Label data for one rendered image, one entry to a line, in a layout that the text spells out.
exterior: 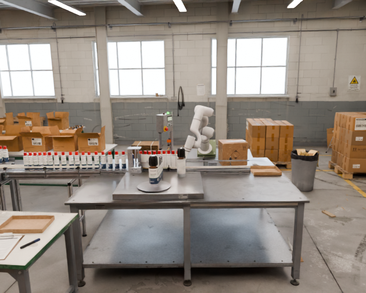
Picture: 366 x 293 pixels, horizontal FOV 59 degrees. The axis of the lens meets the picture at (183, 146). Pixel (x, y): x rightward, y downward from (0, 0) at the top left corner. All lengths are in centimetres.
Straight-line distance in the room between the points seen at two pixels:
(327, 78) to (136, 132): 529
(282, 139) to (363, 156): 146
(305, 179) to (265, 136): 152
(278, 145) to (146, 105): 397
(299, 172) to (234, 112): 375
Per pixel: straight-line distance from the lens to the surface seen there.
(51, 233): 255
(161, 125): 350
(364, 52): 957
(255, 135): 673
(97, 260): 328
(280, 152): 689
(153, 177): 297
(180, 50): 893
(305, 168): 559
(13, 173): 403
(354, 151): 652
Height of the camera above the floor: 188
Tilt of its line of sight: 12 degrees down
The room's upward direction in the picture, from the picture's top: 1 degrees counter-clockwise
